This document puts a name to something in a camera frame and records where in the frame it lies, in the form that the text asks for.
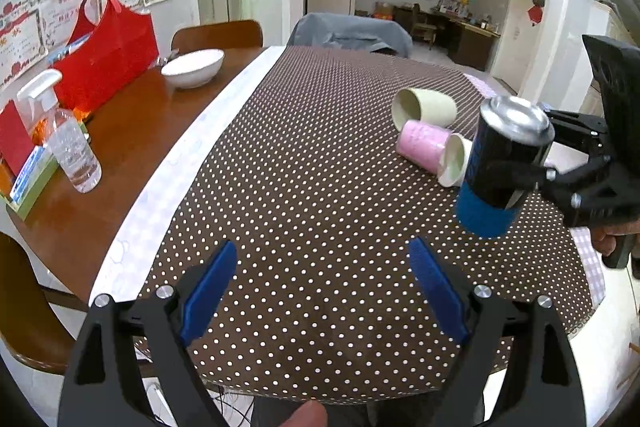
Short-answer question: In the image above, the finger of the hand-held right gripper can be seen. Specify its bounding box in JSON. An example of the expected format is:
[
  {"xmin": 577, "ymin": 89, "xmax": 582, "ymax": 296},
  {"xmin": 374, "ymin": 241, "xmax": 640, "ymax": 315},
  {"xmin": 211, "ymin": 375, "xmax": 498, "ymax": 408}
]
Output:
[
  {"xmin": 542, "ymin": 106, "xmax": 610, "ymax": 154},
  {"xmin": 482, "ymin": 154, "xmax": 616, "ymax": 229}
]

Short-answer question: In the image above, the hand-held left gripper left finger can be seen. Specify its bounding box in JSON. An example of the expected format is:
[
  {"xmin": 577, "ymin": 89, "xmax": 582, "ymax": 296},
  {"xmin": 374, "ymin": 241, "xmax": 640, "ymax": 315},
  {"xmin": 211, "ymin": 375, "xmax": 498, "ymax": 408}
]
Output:
[{"xmin": 59, "ymin": 239, "xmax": 239, "ymax": 427}]

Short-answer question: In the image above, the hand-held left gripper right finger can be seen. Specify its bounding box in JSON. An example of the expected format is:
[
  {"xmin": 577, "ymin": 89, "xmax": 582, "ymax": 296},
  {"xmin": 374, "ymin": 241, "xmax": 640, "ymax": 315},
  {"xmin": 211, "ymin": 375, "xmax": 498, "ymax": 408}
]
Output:
[{"xmin": 407, "ymin": 237, "xmax": 587, "ymax": 427}]

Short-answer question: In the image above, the black and blue can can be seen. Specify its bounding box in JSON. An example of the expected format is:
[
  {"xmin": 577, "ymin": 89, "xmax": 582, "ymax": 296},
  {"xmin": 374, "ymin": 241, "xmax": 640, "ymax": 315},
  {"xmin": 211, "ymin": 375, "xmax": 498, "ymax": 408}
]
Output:
[{"xmin": 454, "ymin": 96, "xmax": 557, "ymax": 240}]

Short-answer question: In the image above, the pink cup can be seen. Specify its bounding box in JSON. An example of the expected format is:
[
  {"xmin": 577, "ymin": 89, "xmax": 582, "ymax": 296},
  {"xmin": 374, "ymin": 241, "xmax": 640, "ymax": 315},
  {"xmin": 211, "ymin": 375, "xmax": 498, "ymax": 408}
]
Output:
[{"xmin": 396, "ymin": 119, "xmax": 452, "ymax": 171}]

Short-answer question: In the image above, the cream cup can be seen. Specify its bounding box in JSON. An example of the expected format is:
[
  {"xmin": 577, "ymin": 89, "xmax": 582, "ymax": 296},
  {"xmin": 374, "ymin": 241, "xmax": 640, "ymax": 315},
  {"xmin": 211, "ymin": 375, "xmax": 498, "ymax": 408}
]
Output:
[{"xmin": 391, "ymin": 87, "xmax": 458, "ymax": 128}]

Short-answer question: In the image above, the person's right hand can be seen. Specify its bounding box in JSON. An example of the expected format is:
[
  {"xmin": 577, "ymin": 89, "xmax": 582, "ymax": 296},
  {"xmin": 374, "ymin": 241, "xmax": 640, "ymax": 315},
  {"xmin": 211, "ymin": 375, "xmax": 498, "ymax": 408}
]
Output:
[{"xmin": 590, "ymin": 219, "xmax": 640, "ymax": 259}]

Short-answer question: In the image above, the person's left hand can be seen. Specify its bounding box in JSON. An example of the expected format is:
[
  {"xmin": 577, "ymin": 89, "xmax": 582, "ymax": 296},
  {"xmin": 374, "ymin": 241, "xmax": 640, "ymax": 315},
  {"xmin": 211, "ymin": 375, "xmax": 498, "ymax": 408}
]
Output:
[{"xmin": 279, "ymin": 400, "xmax": 330, "ymax": 427}]

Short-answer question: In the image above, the pink checked cloth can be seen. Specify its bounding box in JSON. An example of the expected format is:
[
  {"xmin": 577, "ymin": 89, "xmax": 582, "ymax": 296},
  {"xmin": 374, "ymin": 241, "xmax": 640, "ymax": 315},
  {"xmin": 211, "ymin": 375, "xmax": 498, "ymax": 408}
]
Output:
[{"xmin": 569, "ymin": 226, "xmax": 607, "ymax": 309}]

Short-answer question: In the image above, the white door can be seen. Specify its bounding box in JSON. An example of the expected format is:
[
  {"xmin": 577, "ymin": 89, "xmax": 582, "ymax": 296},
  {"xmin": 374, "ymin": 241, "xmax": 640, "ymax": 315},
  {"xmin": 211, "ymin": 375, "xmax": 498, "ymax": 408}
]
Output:
[{"xmin": 491, "ymin": 0, "xmax": 552, "ymax": 94}]

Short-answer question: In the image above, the red hanging ornament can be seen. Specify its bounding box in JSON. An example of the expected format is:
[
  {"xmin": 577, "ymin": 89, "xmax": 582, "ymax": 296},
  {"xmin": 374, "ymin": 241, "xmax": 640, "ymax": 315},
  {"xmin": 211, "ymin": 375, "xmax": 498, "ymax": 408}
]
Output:
[{"xmin": 527, "ymin": 0, "xmax": 549, "ymax": 26}]

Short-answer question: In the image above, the wooden sideboard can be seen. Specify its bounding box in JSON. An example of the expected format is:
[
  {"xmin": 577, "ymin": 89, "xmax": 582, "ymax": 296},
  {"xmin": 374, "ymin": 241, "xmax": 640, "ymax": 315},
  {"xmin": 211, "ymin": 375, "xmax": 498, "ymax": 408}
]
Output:
[{"xmin": 431, "ymin": 9, "xmax": 502, "ymax": 71}]

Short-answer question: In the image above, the brown polka dot tablecloth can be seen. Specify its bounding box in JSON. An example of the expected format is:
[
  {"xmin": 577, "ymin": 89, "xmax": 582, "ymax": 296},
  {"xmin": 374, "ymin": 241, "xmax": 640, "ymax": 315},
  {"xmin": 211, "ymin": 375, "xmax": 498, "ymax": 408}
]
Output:
[{"xmin": 131, "ymin": 45, "xmax": 596, "ymax": 405}]

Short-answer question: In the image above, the white table runner cloth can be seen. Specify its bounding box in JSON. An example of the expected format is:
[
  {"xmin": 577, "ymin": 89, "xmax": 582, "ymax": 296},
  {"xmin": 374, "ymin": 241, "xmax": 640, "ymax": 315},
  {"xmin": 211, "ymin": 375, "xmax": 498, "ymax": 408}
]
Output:
[{"xmin": 89, "ymin": 46, "xmax": 286, "ymax": 308}]

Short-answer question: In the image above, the wooden chair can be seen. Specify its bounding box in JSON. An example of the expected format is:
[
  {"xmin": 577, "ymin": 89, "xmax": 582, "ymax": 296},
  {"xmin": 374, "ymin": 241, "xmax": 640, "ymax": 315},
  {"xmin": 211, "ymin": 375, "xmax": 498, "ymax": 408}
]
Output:
[
  {"xmin": 0, "ymin": 231, "xmax": 92, "ymax": 376},
  {"xmin": 170, "ymin": 20, "xmax": 265, "ymax": 54},
  {"xmin": 410, "ymin": 4, "xmax": 438, "ymax": 51}
]

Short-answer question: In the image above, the clear plastic bottle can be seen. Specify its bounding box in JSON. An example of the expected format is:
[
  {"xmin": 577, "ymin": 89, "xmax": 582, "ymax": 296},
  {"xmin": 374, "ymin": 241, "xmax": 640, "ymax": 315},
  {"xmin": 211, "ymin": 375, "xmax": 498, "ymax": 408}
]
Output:
[{"xmin": 49, "ymin": 106, "xmax": 103, "ymax": 194}]

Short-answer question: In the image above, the green tissue box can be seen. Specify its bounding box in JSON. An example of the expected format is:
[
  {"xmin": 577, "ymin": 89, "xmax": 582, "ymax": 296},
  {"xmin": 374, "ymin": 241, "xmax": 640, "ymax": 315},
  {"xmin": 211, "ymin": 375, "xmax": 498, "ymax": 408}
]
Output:
[{"xmin": 6, "ymin": 144, "xmax": 61, "ymax": 221}]

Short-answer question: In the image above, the white bowl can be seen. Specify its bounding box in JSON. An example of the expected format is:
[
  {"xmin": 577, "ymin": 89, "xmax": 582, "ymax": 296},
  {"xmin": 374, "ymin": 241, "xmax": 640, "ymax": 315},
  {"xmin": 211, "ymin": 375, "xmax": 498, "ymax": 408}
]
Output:
[{"xmin": 160, "ymin": 49, "xmax": 225, "ymax": 89}]

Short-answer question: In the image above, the grey covered sofa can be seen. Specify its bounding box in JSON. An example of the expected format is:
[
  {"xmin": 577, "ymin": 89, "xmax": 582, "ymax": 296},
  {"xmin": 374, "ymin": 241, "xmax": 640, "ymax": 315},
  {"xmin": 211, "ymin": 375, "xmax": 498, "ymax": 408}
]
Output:
[{"xmin": 287, "ymin": 12, "xmax": 414, "ymax": 58}]

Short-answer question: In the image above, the red box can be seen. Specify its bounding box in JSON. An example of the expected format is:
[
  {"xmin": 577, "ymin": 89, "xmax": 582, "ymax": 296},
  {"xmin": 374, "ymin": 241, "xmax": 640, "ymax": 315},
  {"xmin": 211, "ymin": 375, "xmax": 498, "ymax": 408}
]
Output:
[{"xmin": 0, "ymin": 101, "xmax": 37, "ymax": 178}]

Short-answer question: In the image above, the red gift bag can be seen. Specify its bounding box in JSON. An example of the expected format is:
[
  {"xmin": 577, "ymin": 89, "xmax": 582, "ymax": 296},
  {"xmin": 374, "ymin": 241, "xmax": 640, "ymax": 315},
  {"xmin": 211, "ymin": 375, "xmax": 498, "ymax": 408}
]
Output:
[{"xmin": 52, "ymin": 0, "xmax": 160, "ymax": 114}]

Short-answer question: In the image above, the white spray bottle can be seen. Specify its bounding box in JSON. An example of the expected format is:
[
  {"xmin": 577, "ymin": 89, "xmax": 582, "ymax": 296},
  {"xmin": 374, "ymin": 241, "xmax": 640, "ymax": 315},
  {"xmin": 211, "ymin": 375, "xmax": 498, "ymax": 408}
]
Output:
[{"xmin": 16, "ymin": 70, "xmax": 64, "ymax": 132}]

